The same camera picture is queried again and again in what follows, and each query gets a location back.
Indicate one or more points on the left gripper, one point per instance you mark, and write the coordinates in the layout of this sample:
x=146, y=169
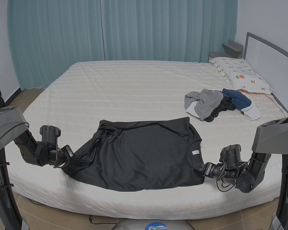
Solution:
x=62, y=158

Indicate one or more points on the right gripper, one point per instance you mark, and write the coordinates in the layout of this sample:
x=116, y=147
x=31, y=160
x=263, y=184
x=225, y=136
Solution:
x=220, y=172

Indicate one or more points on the black T-shirt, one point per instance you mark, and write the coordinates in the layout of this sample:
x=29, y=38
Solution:
x=139, y=152

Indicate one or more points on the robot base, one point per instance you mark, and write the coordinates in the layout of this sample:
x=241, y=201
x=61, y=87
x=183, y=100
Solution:
x=134, y=226

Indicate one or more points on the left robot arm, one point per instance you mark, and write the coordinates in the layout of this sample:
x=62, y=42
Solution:
x=4, y=123

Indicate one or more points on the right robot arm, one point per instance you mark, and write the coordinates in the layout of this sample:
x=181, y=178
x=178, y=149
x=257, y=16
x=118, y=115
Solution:
x=273, y=138

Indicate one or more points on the pile of clothes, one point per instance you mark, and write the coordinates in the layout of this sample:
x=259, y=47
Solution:
x=206, y=102

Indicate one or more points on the bed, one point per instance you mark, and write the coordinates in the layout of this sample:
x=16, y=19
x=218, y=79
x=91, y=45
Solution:
x=134, y=87

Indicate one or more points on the white printed pillow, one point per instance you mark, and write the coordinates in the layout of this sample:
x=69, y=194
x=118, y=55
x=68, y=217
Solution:
x=244, y=77

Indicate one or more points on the grey bedside table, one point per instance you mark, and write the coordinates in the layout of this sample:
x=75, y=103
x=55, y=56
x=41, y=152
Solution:
x=230, y=50

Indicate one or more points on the blue-green curtain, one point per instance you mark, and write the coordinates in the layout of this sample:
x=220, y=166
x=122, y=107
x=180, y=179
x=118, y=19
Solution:
x=134, y=20

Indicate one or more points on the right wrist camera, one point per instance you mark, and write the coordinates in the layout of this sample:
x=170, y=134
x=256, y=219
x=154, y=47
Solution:
x=223, y=156

